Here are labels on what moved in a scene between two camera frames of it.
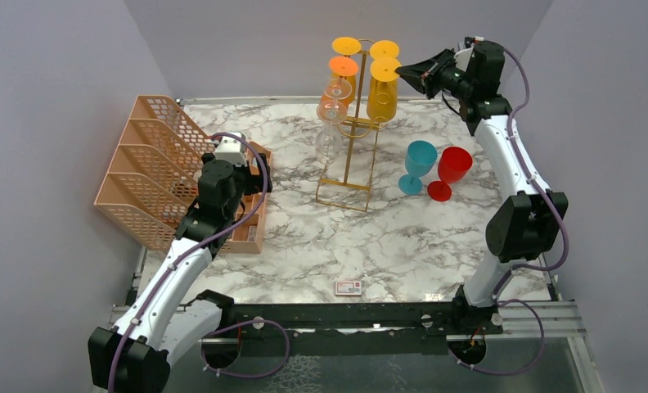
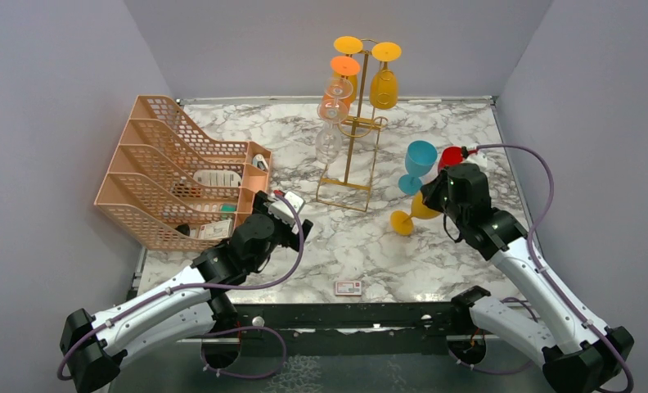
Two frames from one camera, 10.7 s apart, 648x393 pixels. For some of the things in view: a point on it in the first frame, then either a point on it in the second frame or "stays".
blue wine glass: [420, 156] stays
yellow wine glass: [382, 96] → [402, 222]
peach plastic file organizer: [151, 181] stays
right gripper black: [416, 73] → [430, 190]
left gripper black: [255, 182] → [290, 240]
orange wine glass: [340, 87] stays
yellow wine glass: [346, 45] stays
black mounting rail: [371, 329] stays
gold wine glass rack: [353, 191] stays
